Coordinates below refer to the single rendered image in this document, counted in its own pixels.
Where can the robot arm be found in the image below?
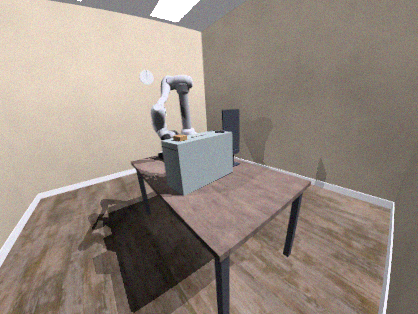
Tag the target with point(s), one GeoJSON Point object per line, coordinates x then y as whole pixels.
{"type": "Point", "coordinates": [181, 84]}

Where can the small brown cardboard box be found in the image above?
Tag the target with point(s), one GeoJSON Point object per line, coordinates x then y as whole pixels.
{"type": "Point", "coordinates": [180, 137]}

